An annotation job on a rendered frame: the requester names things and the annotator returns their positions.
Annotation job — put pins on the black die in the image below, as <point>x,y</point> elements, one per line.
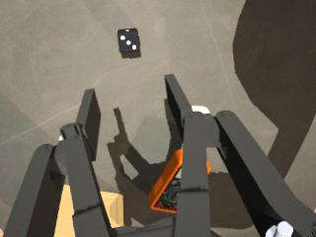
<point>128,40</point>

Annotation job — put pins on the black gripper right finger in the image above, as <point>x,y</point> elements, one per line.
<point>273,207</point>

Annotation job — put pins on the wooden crate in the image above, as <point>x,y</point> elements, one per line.
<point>64,226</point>

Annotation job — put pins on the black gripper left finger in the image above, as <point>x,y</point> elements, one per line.
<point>35,210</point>

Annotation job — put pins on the orange digital multimeter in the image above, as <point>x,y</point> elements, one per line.
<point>164,195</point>

